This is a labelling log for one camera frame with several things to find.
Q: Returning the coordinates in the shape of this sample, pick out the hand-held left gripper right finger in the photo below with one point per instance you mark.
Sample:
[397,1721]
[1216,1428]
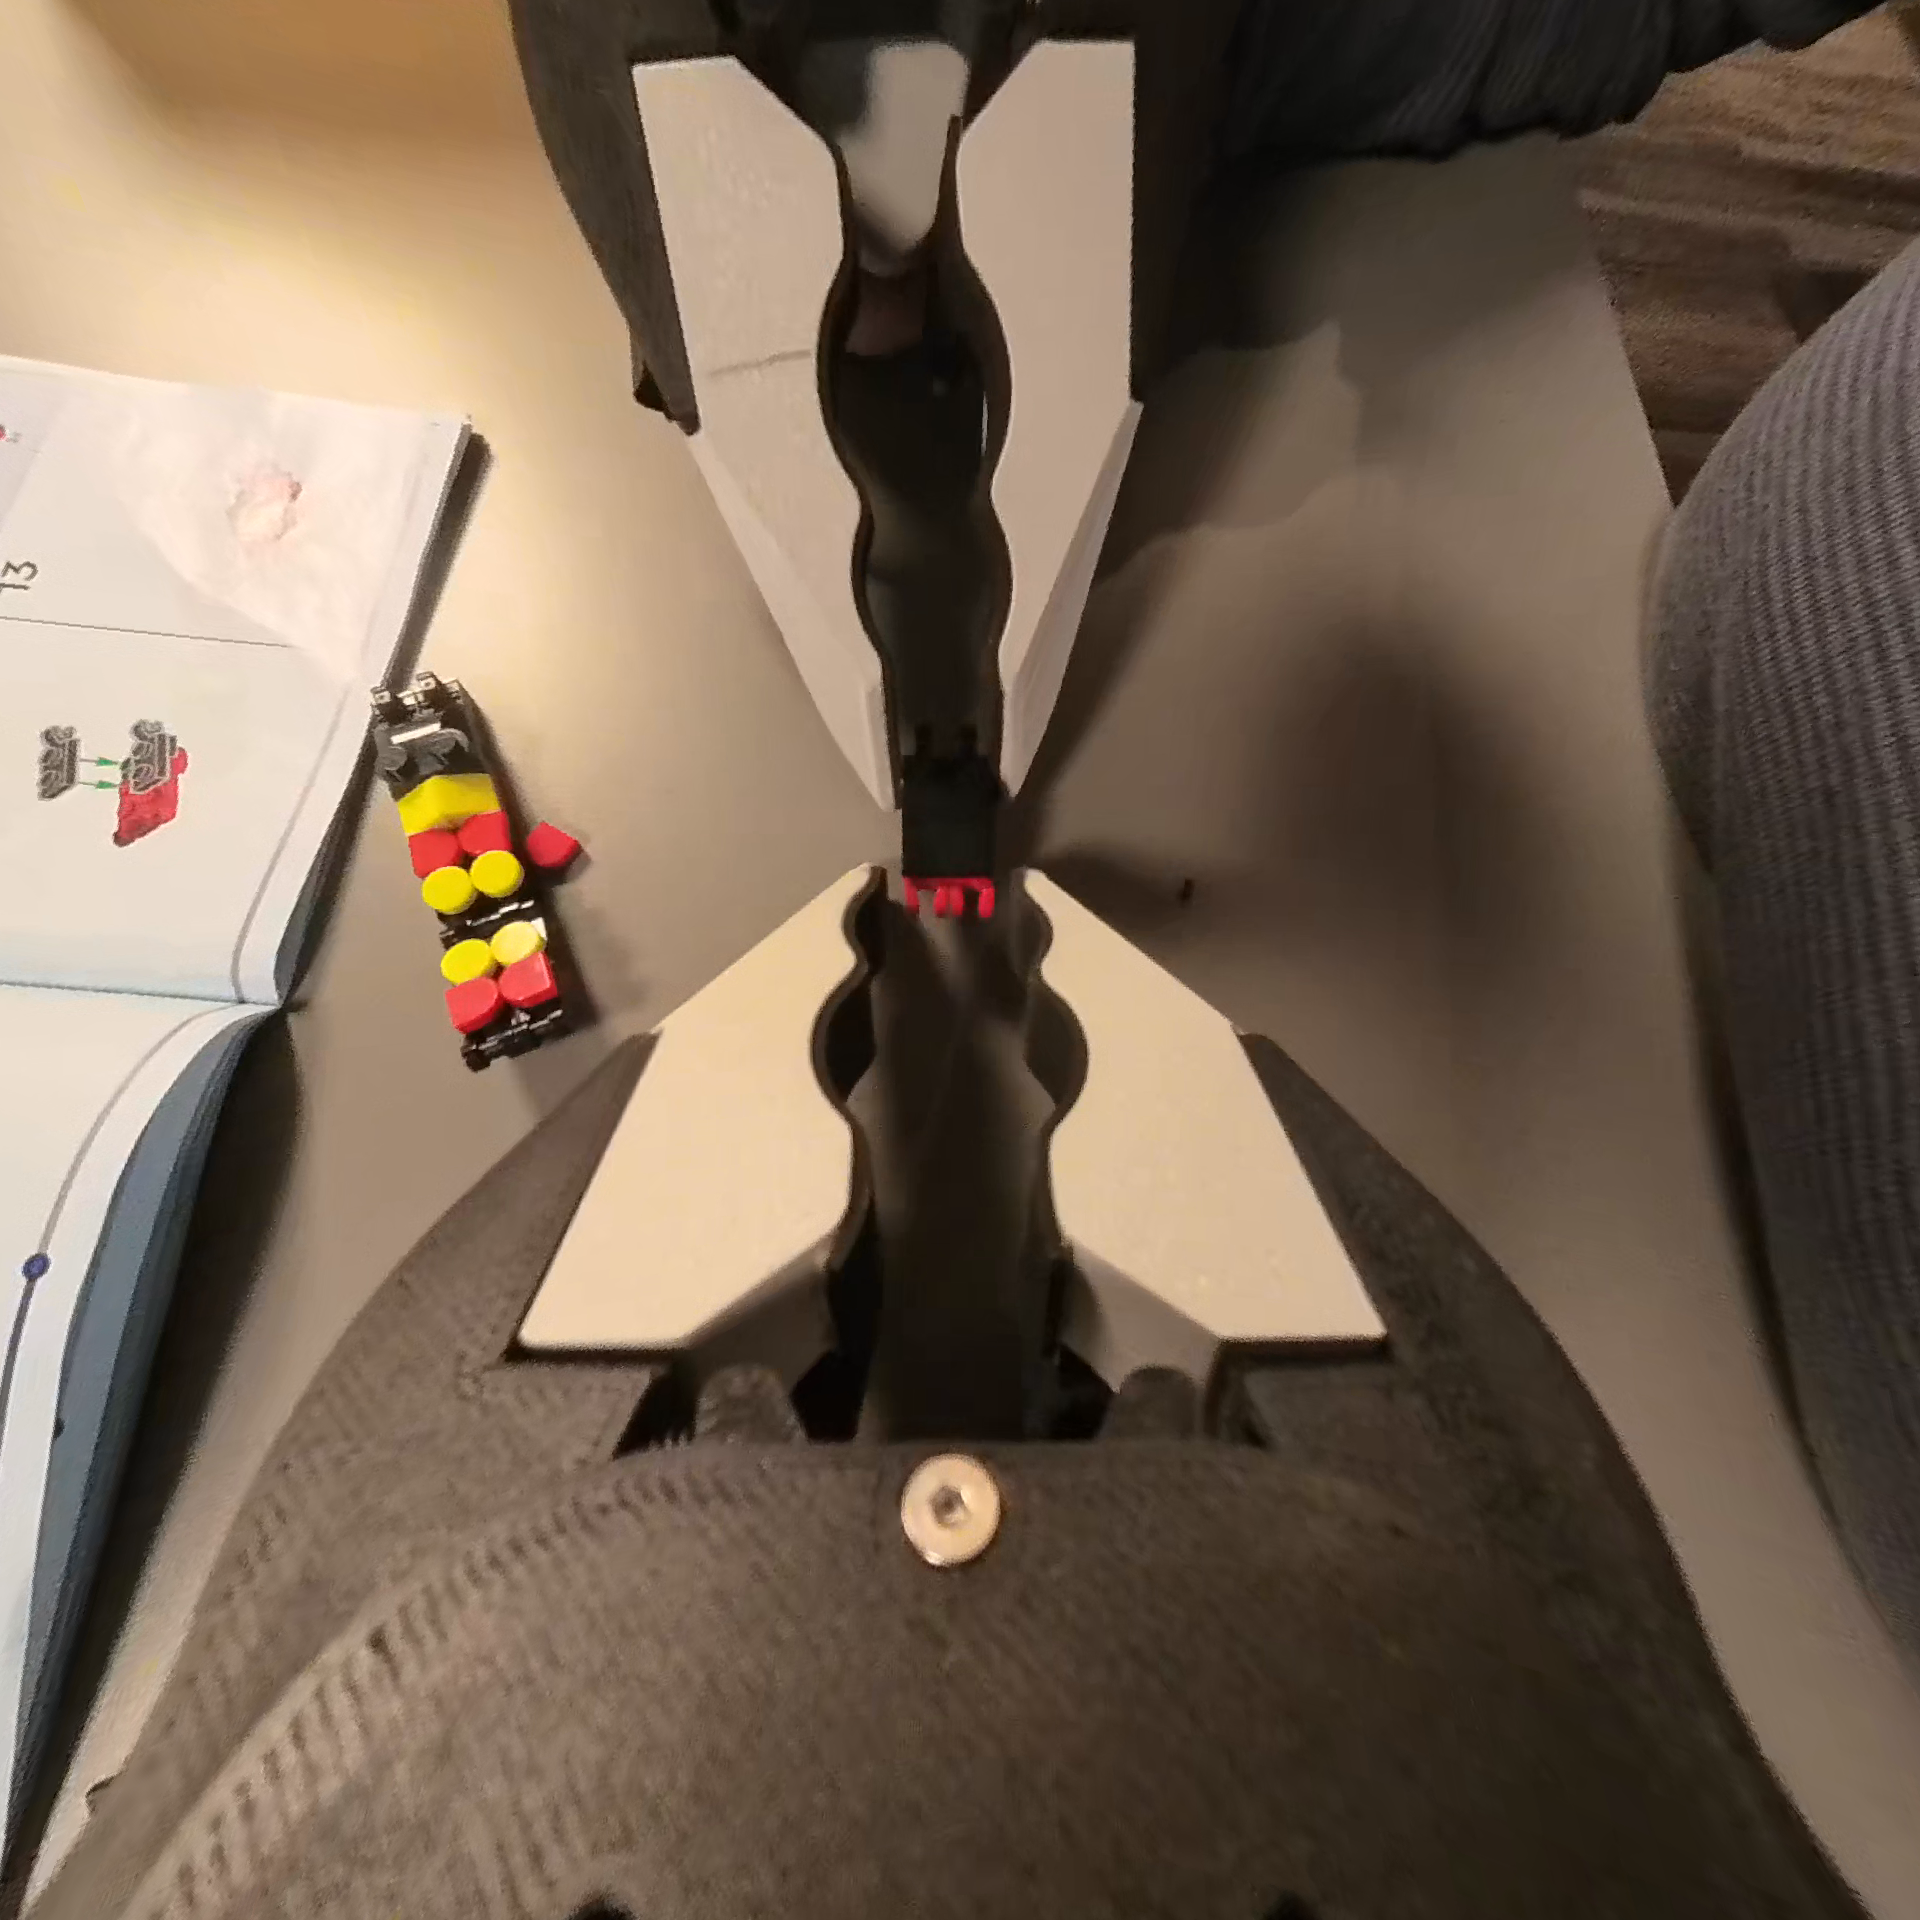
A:
[1197,1199]

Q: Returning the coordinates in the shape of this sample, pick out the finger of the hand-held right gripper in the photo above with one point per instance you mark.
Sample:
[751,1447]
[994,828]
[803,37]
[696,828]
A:
[1072,378]
[748,378]

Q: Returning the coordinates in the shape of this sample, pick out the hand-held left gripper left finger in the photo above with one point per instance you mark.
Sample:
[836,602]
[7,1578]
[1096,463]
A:
[705,1199]

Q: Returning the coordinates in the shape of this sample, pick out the red black lego clip assembly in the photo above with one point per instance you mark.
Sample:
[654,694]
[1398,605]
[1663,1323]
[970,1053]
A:
[953,898]

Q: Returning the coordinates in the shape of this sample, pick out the small red lego piece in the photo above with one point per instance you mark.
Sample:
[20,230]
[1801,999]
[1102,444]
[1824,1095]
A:
[553,848]

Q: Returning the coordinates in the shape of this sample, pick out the long black red yellow lego assembly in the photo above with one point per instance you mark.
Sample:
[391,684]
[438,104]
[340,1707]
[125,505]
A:
[471,887]

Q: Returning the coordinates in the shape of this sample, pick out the open instruction booklet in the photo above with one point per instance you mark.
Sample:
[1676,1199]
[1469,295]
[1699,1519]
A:
[149,828]

